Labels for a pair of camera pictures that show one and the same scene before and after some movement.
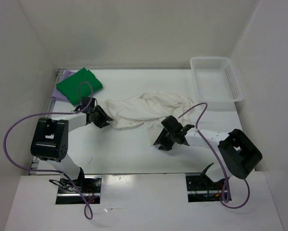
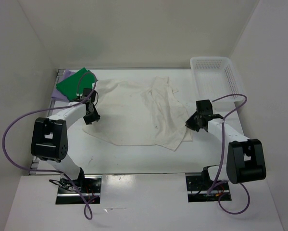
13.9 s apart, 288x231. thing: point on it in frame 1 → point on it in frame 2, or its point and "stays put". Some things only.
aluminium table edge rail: (60, 74) stays put
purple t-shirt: (57, 94) stays put
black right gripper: (164, 131) → (190, 124)
